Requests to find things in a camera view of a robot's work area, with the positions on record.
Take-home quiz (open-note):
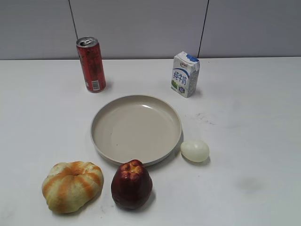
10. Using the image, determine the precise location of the white blue milk carton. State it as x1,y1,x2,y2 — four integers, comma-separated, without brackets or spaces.
171,51,200,98

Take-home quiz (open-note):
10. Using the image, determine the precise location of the dark red apple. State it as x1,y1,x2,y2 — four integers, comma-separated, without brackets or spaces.
111,160,153,210

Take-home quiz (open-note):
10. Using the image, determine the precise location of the white egg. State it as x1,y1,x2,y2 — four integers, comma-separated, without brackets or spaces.
180,140,210,162

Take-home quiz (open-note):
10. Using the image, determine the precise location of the red soda can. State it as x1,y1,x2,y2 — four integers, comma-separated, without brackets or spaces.
76,36,106,93

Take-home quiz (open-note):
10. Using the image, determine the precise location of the orange striped pumpkin bread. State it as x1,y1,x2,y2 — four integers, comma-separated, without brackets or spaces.
42,161,104,214

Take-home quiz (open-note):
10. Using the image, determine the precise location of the beige round plate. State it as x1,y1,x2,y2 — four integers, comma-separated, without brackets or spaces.
90,95,183,166

